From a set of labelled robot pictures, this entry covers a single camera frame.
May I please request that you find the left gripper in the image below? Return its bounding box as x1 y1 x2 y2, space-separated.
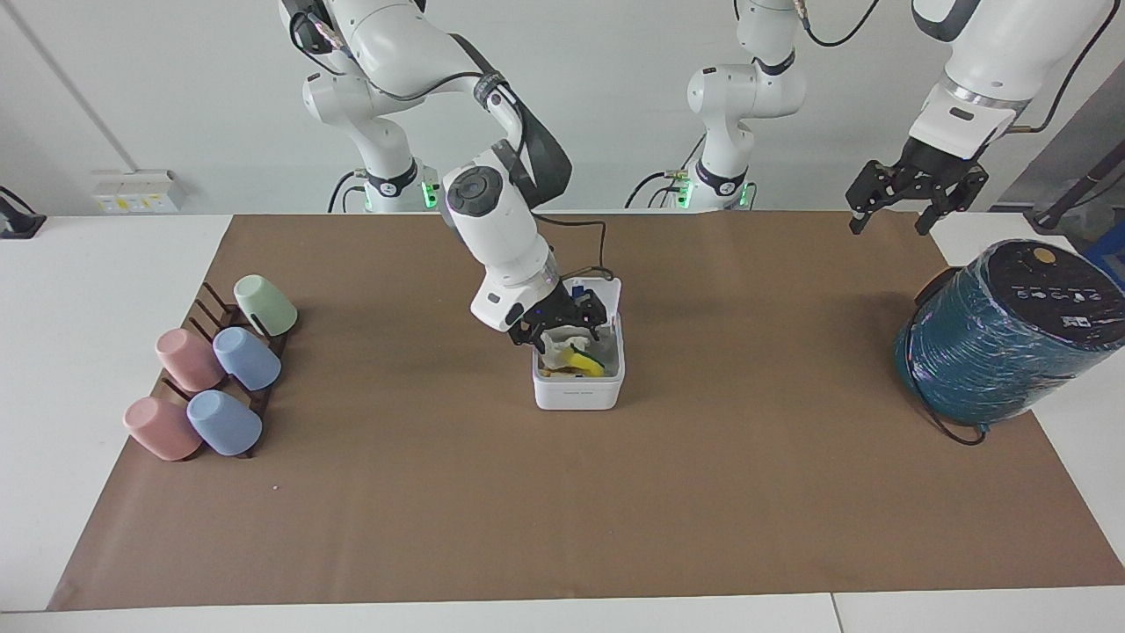
846 136 991 237

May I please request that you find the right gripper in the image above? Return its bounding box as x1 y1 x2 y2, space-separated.
507 283 614 355

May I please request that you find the yellow trash piece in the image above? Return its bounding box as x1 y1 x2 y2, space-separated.
562 345 609 380

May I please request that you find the teal bin with black lid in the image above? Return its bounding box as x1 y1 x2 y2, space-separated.
894 238 1125 430

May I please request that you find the crumpled white paper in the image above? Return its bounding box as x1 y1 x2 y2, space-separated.
540 327 593 372

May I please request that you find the white square plastic box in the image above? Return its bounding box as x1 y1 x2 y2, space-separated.
531 276 627 411

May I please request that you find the black stand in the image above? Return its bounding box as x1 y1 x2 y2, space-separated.
1030 143 1125 233
0 186 47 240

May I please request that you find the blue object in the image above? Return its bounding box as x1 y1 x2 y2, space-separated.
1083 229 1125 284

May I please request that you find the green cup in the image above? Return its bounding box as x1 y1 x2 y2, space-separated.
233 274 299 338

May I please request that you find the blue cup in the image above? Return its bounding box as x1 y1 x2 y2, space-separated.
185 389 264 458
212 326 283 393

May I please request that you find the brown wooden cup rack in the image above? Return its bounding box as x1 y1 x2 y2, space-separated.
156 280 298 461

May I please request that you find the pink cup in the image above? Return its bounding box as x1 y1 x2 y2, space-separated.
122 396 204 462
155 327 227 394

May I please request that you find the white power strip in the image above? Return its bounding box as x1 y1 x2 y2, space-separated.
91 169 188 215

